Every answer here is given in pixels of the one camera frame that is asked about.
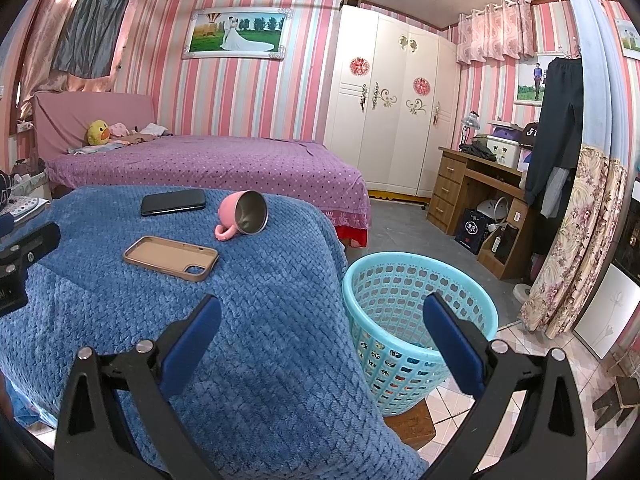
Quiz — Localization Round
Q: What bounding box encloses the dark hanging garment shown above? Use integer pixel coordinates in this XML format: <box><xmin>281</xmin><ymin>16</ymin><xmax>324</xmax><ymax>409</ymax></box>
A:
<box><xmin>525</xmin><ymin>56</ymin><xmax>585</xmax><ymax>206</ymax></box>

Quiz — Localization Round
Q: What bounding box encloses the grey curtain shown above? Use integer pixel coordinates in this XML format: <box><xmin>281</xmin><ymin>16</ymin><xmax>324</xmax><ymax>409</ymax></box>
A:
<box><xmin>50</xmin><ymin>0</ymin><xmax>141</xmax><ymax>80</ymax></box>

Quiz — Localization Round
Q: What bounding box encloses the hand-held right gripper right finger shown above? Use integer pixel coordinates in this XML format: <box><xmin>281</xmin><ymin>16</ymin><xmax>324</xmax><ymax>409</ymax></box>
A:
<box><xmin>422</xmin><ymin>292</ymin><xmax>588</xmax><ymax>480</ymax></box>

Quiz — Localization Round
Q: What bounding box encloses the blue quilted blanket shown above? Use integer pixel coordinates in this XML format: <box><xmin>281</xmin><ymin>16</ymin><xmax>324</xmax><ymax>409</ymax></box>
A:
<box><xmin>0</xmin><ymin>185</ymin><xmax>431</xmax><ymax>480</ymax></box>

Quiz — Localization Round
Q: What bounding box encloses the pale blue curtain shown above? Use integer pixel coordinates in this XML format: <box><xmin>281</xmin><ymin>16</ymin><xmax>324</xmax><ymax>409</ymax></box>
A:
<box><xmin>552</xmin><ymin>0</ymin><xmax>636</xmax><ymax>161</ymax></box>

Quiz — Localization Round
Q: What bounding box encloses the floral curtain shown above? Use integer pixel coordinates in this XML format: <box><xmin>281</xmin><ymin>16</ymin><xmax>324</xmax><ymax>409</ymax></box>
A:
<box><xmin>520</xmin><ymin>145</ymin><xmax>628</xmax><ymax>341</ymax></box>

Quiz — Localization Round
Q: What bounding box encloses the white panel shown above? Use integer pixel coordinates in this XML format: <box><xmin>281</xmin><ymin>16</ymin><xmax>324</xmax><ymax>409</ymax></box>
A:
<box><xmin>574</xmin><ymin>265</ymin><xmax>640</xmax><ymax>361</ymax></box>

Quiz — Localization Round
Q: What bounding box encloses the wooden stool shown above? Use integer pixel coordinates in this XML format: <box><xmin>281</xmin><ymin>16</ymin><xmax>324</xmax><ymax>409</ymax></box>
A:
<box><xmin>382</xmin><ymin>400</ymin><xmax>437</xmax><ymax>451</ymax></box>

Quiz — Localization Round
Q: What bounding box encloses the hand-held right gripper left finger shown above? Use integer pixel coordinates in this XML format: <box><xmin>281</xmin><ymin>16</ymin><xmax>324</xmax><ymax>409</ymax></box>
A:
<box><xmin>54</xmin><ymin>295</ymin><xmax>223</xmax><ymax>480</ymax></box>

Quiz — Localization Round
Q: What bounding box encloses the black phone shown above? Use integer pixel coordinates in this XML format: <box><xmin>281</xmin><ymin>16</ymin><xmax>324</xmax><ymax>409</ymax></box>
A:
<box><xmin>140</xmin><ymin>188</ymin><xmax>207</xmax><ymax>217</ymax></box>

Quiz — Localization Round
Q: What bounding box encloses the beige phone case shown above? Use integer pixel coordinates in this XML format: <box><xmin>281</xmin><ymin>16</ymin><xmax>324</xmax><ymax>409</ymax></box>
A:
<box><xmin>123</xmin><ymin>235</ymin><xmax>220</xmax><ymax>283</ymax></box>

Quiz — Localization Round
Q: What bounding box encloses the wooden desk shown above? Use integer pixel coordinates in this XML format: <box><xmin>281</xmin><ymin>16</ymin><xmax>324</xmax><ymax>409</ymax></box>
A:
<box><xmin>426</xmin><ymin>146</ymin><xmax>541</xmax><ymax>281</ymax></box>

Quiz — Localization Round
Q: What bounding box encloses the purple dotted bed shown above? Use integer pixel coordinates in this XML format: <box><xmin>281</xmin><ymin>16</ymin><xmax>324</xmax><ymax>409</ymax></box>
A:
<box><xmin>45</xmin><ymin>135</ymin><xmax>372</xmax><ymax>231</ymax></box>

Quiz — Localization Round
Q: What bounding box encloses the white fan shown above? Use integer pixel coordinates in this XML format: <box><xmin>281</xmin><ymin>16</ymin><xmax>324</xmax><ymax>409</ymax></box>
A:
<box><xmin>475</xmin><ymin>197</ymin><xmax>511</xmax><ymax>226</ymax></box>

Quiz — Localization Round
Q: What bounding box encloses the dark clothes pile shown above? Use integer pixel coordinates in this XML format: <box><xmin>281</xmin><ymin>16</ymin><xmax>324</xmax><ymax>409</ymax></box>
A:
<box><xmin>459</xmin><ymin>141</ymin><xmax>498</xmax><ymax>162</ymax></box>

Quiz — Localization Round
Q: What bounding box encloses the wall poster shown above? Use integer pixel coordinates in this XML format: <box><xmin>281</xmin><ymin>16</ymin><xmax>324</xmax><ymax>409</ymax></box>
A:
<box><xmin>515</xmin><ymin>55</ymin><xmax>548</xmax><ymax>107</ymax></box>
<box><xmin>615</xmin><ymin>17</ymin><xmax>640</xmax><ymax>58</ymax></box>

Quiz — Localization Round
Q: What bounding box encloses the pink patterned short curtain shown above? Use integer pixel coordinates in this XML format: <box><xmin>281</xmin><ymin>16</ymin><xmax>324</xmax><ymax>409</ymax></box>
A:
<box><xmin>457</xmin><ymin>0</ymin><xmax>536</xmax><ymax>65</ymax></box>

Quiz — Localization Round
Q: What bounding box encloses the white wardrobe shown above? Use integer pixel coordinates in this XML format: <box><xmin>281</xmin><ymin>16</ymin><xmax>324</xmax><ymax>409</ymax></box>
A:
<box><xmin>324</xmin><ymin>7</ymin><xmax>461</xmax><ymax>200</ymax></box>

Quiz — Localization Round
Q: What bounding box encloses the pink headboard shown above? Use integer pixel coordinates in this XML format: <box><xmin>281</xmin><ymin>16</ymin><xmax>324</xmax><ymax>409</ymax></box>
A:
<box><xmin>32</xmin><ymin>91</ymin><xmax>156</xmax><ymax>161</ymax></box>

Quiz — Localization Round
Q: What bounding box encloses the framed wedding picture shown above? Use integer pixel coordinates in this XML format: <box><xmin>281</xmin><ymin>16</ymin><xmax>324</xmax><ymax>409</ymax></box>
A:
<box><xmin>181</xmin><ymin>6</ymin><xmax>294</xmax><ymax>61</ymax></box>

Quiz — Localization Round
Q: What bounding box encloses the pink shiny long curtain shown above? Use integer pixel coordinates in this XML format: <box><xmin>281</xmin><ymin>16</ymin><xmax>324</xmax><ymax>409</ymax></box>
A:
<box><xmin>17</xmin><ymin>0</ymin><xmax>151</xmax><ymax>116</ymax></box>

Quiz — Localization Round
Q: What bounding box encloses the dotted white cloth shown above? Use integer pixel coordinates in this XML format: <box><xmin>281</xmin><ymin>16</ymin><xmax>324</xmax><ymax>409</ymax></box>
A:
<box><xmin>10</xmin><ymin>197</ymin><xmax>51</xmax><ymax>221</ymax></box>

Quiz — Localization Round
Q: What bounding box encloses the grey hanging garment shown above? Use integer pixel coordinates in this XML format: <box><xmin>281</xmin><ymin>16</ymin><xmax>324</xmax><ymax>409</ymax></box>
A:
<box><xmin>542</xmin><ymin>165</ymin><xmax>571</xmax><ymax>218</ymax></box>

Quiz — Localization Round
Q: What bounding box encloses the desk lamp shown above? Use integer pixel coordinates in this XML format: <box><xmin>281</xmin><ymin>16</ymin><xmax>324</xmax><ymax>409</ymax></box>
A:
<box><xmin>461</xmin><ymin>110</ymin><xmax>481</xmax><ymax>148</ymax></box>

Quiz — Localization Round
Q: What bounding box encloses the black gift bag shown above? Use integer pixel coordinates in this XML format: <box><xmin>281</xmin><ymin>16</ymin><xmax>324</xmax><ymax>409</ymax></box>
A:
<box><xmin>456</xmin><ymin>208</ymin><xmax>488</xmax><ymax>255</ymax></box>

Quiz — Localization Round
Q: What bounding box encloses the yellow duck plush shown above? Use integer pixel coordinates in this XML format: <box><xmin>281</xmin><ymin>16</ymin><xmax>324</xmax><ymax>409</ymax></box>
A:
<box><xmin>87</xmin><ymin>120</ymin><xmax>111</xmax><ymax>146</ymax></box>

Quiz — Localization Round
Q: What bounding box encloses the white storage box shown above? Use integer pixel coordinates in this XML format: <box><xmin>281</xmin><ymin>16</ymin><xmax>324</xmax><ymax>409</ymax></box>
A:
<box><xmin>487</xmin><ymin>132</ymin><xmax>523</xmax><ymax>168</ymax></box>

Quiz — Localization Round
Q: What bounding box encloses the pink mug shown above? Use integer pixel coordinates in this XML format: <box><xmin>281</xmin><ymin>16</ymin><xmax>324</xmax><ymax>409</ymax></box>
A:
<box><xmin>215</xmin><ymin>190</ymin><xmax>269</xmax><ymax>242</ymax></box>

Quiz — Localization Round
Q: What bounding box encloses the small dark stool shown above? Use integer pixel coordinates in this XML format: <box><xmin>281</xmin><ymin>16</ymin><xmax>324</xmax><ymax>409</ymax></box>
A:
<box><xmin>592</xmin><ymin>375</ymin><xmax>640</xmax><ymax>428</ymax></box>

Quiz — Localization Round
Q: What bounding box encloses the light blue plastic basket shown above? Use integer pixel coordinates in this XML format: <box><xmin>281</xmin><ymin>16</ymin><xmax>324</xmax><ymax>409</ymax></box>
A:
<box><xmin>342</xmin><ymin>252</ymin><xmax>500</xmax><ymax>417</ymax></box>

